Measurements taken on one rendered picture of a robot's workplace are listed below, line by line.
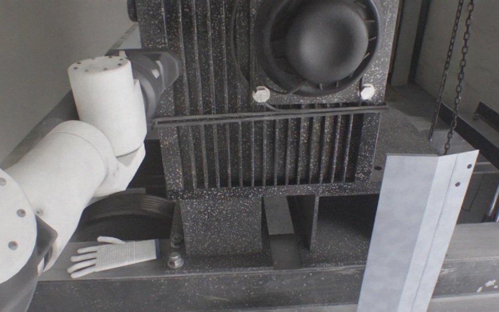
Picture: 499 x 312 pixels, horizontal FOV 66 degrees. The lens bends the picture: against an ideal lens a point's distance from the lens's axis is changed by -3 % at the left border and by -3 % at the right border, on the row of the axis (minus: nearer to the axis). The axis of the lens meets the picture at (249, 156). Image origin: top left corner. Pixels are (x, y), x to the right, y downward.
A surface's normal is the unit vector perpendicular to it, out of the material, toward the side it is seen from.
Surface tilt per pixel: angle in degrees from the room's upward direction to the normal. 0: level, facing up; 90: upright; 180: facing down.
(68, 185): 62
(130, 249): 0
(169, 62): 90
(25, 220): 52
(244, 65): 90
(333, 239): 0
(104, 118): 90
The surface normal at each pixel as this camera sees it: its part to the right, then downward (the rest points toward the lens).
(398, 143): -0.01, -0.87
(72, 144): 0.45, -0.76
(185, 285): 0.06, 0.50
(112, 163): 1.00, 0.01
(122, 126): 0.61, 0.39
